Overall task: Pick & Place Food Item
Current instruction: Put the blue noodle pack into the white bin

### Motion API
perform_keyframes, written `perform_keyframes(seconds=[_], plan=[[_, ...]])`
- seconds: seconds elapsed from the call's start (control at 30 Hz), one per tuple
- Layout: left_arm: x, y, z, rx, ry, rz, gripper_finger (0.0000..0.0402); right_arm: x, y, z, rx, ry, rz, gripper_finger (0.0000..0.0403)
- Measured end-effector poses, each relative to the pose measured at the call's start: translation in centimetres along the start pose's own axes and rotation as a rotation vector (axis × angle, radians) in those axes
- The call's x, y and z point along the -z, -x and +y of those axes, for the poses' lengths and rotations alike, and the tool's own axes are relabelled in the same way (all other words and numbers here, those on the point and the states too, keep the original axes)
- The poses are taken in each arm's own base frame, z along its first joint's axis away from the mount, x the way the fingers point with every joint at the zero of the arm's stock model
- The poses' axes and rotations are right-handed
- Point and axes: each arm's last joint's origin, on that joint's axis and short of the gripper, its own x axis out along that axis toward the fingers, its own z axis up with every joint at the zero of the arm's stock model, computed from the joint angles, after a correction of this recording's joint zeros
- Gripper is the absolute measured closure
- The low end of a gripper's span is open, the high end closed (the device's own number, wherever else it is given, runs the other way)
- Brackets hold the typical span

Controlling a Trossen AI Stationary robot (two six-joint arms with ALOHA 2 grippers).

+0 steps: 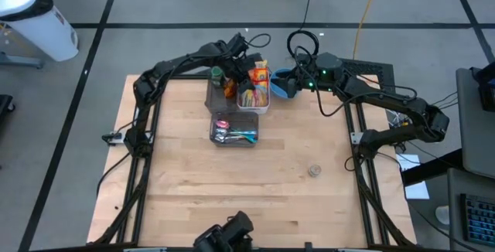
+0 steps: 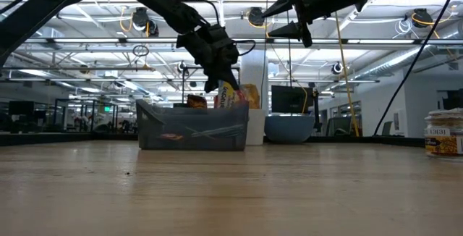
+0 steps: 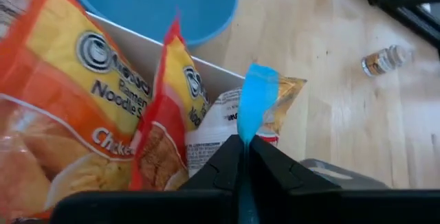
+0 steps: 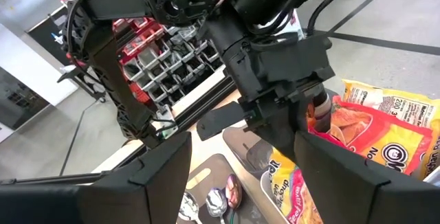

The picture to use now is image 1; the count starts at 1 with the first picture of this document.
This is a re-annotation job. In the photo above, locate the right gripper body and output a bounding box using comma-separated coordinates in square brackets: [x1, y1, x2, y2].
[285, 56, 322, 98]

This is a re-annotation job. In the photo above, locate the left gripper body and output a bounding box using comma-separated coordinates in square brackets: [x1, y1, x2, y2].
[227, 53, 265, 86]

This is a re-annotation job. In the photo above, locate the brown orange snack packet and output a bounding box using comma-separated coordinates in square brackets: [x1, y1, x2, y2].
[224, 78, 237, 99]

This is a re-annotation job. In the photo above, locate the orange chicken ramen packet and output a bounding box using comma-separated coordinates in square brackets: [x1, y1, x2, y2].
[249, 67, 270, 89]

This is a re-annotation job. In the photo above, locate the green label spice jar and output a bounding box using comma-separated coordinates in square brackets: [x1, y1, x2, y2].
[210, 66, 225, 89]

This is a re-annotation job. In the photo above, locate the copper spoon teal handle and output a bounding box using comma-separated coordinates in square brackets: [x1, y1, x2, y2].
[215, 119, 258, 135]

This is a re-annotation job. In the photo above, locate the purple spoon blue handle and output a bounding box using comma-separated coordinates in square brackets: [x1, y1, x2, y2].
[215, 127, 258, 144]

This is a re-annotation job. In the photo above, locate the blue bowl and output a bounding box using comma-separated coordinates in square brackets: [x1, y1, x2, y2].
[269, 67, 301, 99]

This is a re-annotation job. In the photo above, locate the white plastic container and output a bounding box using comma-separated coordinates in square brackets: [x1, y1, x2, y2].
[236, 70, 271, 114]

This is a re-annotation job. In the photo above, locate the dark grey plastic bin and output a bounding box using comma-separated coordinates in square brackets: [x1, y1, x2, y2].
[204, 77, 240, 114]

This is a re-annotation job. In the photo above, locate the grey plastic utensil tray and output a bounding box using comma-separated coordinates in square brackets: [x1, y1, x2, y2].
[209, 111, 259, 148]

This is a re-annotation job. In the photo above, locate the black perforated panel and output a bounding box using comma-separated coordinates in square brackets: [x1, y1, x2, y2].
[297, 53, 397, 103]

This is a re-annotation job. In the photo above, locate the white paper sheet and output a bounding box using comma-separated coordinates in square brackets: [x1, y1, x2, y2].
[394, 153, 418, 172]
[404, 180, 431, 201]

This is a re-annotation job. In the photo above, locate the black boxy device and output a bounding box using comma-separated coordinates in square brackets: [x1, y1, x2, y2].
[193, 210, 255, 252]

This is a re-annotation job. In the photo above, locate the grey side desk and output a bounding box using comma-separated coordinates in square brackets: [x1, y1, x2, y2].
[455, 66, 495, 179]
[447, 166, 495, 252]

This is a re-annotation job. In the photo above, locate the black desk device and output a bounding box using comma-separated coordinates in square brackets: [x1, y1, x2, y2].
[472, 61, 495, 113]

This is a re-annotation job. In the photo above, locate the white computer mouse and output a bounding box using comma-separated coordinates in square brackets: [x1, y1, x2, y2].
[435, 205, 452, 226]

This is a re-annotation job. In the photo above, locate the white trash can black liner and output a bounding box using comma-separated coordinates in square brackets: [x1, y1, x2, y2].
[0, 0, 80, 63]

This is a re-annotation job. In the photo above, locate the backlit black keyboard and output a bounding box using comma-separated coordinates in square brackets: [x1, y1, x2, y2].
[459, 192, 495, 247]

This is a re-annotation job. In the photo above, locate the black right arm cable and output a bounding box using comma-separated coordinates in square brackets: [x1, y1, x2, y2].
[292, 45, 418, 117]

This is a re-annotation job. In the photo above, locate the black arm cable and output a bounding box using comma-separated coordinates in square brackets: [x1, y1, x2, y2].
[245, 32, 271, 49]
[292, 45, 418, 117]

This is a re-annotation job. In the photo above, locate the coiled black cable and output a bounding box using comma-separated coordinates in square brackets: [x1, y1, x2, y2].
[286, 29, 321, 58]

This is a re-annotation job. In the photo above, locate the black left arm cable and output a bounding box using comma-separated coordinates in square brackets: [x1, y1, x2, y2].
[245, 32, 271, 49]

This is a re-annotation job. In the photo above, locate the black hanging cable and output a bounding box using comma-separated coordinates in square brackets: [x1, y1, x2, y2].
[301, 0, 316, 32]

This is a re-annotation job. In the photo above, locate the yellow hanging cable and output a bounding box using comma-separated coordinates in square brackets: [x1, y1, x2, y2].
[351, 0, 382, 61]

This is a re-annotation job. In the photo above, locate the black metal mount frame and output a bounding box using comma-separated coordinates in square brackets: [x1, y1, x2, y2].
[342, 74, 417, 247]
[90, 74, 163, 245]

